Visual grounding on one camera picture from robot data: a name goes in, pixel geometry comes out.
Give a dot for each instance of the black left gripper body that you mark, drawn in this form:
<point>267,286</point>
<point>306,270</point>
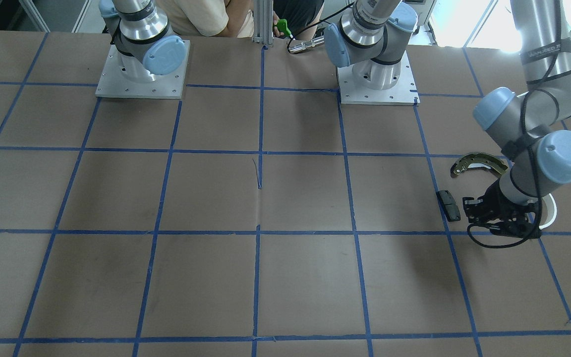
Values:
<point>495,199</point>

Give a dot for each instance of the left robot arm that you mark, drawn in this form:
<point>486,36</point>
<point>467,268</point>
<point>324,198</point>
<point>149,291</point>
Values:
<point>371,38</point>

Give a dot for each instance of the black brake pad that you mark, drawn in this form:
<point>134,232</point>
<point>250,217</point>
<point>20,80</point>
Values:
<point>449,205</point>

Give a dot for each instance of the olive green brake shoe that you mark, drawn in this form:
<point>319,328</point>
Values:
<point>478,161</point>

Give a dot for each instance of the person in beige shirt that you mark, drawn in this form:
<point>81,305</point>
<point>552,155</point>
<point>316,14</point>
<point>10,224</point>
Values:
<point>235,18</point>

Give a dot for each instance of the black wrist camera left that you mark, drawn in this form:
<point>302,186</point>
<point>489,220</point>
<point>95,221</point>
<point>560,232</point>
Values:
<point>520,228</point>

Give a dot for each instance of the white curved plastic bracket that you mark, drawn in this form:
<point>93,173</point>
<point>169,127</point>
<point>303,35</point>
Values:
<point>550,211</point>

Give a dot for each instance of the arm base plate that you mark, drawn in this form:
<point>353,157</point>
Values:
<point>371,83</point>
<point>125,77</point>

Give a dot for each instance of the green handled tool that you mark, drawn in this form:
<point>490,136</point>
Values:
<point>282,27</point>

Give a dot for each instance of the aluminium frame post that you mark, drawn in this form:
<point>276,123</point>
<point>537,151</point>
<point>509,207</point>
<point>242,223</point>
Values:
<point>263,22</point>

